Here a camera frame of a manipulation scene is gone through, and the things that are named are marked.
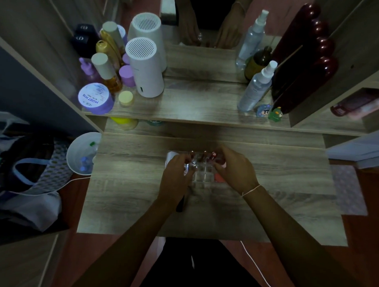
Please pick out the grey cloth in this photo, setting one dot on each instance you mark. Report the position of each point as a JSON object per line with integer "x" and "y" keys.
{"x": 30, "y": 211}

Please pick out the wall mirror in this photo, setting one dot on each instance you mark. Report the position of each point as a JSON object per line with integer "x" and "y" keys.
{"x": 205, "y": 59}

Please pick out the gold bottle with beige cap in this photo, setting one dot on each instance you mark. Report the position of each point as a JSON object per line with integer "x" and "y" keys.
{"x": 108, "y": 73}

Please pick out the dark pink bottle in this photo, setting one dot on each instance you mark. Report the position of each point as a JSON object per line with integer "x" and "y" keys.
{"x": 355, "y": 103}

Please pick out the person's left forearm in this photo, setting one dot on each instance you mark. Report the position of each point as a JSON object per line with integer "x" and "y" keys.
{"x": 125, "y": 252}

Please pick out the purple jar with white lid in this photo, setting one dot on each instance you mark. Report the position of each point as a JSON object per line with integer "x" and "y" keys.
{"x": 95, "y": 98}

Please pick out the amber glass diffuser bottle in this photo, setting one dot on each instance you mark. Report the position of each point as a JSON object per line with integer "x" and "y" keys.
{"x": 257, "y": 63}

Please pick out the person's right fingers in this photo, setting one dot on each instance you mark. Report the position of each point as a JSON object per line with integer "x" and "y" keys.
{"x": 223, "y": 165}

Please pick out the person's left hand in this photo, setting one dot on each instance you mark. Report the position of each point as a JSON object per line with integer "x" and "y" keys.
{"x": 173, "y": 182}

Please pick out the person's right forearm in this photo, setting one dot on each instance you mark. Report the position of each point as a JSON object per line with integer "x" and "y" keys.
{"x": 292, "y": 237}

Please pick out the white cylindrical humidifier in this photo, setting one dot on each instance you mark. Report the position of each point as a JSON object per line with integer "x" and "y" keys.
{"x": 146, "y": 69}

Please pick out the bottle with lilac cap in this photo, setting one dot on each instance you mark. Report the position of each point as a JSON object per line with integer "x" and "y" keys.
{"x": 127, "y": 76}

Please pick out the person's black trousers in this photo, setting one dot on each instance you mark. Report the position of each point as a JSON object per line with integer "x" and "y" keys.
{"x": 197, "y": 268}

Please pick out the small purple bottle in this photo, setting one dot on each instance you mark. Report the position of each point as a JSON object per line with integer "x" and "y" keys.
{"x": 89, "y": 71}

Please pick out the clear spray bottle white nozzle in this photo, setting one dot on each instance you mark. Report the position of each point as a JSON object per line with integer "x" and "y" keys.
{"x": 257, "y": 88}

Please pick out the black box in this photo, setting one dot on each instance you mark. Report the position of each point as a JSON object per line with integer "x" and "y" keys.
{"x": 82, "y": 45}

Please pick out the small blue figurine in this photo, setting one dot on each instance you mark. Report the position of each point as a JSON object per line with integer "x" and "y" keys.
{"x": 263, "y": 110}

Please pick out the red nail polish bottle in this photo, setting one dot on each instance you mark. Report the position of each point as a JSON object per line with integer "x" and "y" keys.
{"x": 213, "y": 156}

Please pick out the person's right hand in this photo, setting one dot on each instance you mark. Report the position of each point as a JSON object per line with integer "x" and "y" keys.
{"x": 238, "y": 172}

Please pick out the small jar with yellow lid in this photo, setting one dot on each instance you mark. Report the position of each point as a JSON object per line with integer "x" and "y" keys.
{"x": 126, "y": 98}

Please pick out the small green figurine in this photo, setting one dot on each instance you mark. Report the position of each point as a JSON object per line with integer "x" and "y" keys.
{"x": 275, "y": 114}

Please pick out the pink patterned mat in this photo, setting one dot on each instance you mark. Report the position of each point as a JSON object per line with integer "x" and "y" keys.
{"x": 349, "y": 189}

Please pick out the white round bin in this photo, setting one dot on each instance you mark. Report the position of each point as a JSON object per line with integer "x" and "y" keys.
{"x": 81, "y": 155}

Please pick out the yellow container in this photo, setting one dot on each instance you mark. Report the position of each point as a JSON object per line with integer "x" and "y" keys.
{"x": 125, "y": 123}

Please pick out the clear acrylic organizer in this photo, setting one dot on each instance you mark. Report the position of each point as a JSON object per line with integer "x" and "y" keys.
{"x": 203, "y": 174}

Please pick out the person's left fingers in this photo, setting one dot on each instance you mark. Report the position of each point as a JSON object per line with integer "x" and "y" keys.
{"x": 184, "y": 165}

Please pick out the dark red bumpy frame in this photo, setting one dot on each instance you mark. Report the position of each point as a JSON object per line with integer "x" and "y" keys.
{"x": 301, "y": 60}

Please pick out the wooden reed stick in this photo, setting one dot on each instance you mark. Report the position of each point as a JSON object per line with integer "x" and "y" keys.
{"x": 290, "y": 56}

